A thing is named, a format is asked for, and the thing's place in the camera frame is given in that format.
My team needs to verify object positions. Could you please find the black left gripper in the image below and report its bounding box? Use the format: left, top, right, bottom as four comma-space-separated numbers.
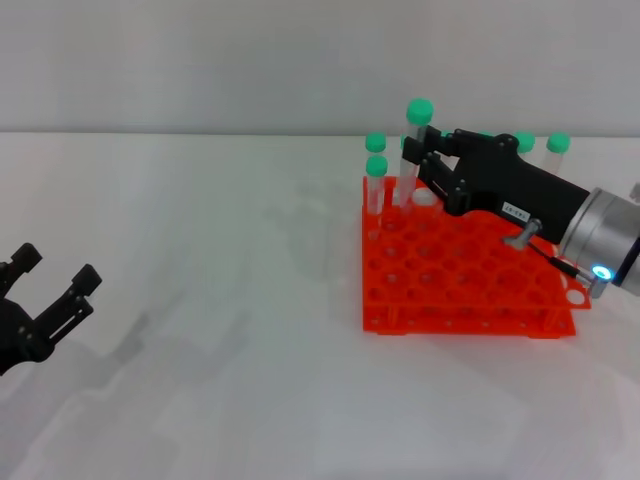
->
0, 243, 104, 377

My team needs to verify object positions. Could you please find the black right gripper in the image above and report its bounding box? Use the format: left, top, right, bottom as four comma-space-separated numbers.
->
403, 124, 592, 245

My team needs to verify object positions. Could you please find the orange plastic test tube rack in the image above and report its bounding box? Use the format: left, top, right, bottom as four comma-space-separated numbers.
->
360, 175, 593, 337

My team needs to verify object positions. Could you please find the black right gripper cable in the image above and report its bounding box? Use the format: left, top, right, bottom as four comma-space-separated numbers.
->
502, 218, 596, 279

